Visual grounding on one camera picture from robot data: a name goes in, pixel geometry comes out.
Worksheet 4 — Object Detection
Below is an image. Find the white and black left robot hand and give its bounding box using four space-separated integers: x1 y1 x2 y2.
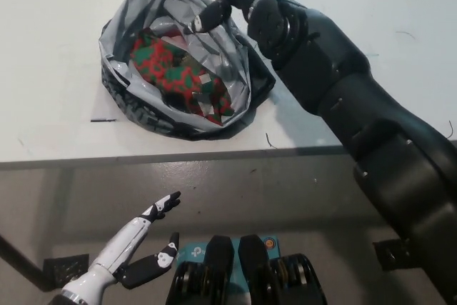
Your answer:
60 191 182 305

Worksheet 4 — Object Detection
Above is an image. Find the red green coffee bean bag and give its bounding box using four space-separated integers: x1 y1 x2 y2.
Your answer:
129 27 233 128

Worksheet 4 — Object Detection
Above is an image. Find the black plastic bag grey inside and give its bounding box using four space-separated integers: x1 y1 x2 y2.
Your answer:
98 0 278 141

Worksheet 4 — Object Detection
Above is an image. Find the black slanted table leg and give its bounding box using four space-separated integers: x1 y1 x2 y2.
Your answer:
0 233 51 291

